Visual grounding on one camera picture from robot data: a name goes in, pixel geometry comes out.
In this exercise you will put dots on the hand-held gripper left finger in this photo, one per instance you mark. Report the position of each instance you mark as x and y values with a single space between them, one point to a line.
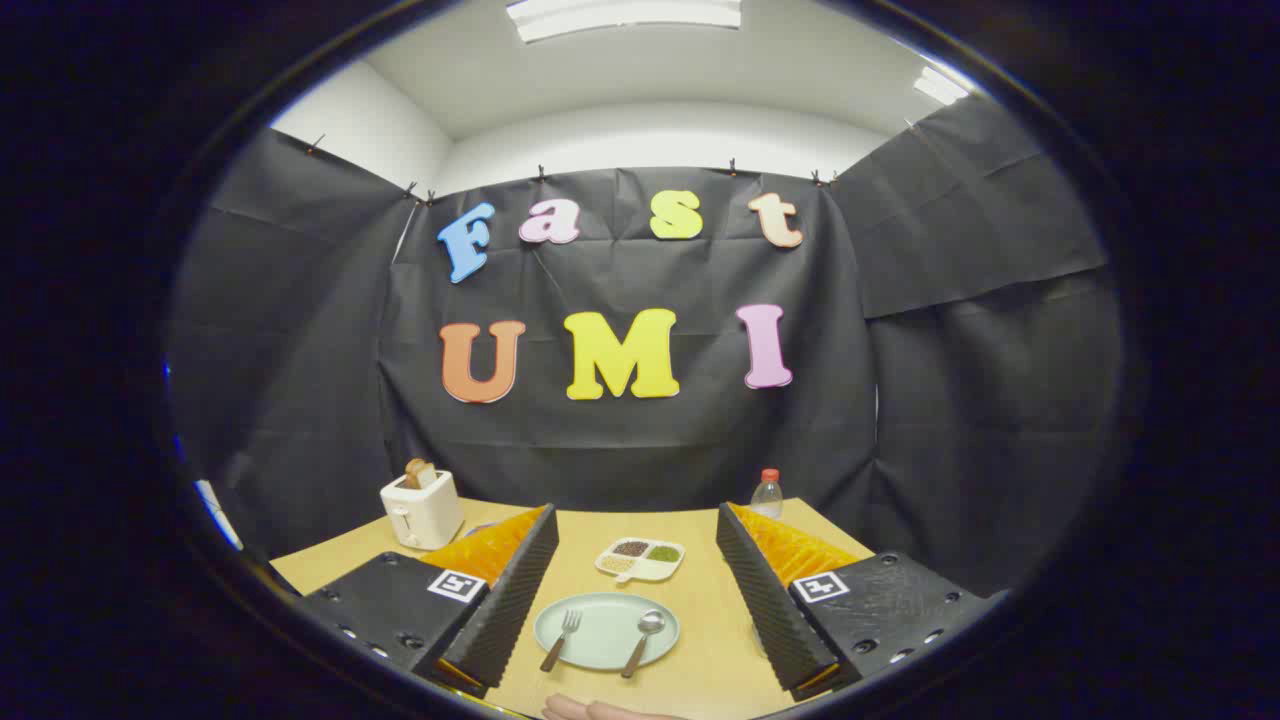
505 610

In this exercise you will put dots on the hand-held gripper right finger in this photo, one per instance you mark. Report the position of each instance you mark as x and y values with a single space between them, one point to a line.
770 610

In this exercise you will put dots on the pale green plate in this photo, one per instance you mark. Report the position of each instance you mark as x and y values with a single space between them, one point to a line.
605 625

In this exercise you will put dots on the clear red-capped water bottle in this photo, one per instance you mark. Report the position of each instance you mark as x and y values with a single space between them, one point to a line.
767 498

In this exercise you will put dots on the pile of green beans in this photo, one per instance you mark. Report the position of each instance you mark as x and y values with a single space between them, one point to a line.
664 553

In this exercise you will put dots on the pile of yellow soybeans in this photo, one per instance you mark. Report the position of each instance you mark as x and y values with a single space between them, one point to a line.
617 564

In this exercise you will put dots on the white divided tray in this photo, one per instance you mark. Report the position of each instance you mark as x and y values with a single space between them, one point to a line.
655 572

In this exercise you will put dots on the cream toaster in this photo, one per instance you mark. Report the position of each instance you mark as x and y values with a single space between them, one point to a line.
425 515

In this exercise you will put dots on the pile of dark red beans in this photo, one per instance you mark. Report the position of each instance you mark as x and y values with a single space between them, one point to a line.
631 549

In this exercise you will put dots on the toast slice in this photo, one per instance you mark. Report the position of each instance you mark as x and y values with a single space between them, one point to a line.
418 472

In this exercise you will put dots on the black backdrop cloth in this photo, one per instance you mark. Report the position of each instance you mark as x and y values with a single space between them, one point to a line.
620 450

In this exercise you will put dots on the small ceiling light panel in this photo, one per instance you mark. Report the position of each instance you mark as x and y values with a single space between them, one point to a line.
940 86

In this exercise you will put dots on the long ceiling light panel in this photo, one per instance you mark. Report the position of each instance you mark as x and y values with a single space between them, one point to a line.
620 15

